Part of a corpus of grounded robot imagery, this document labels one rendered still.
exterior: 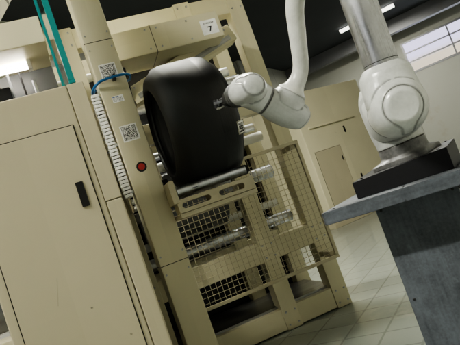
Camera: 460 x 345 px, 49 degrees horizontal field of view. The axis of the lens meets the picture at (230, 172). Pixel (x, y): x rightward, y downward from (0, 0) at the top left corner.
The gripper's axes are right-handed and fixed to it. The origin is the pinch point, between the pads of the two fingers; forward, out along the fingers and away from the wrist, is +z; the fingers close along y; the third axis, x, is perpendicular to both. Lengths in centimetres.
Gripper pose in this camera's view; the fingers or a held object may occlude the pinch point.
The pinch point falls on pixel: (219, 105)
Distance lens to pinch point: 202.9
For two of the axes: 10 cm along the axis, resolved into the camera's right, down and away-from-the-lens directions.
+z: -3.0, 0.3, 9.5
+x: 3.0, 9.5, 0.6
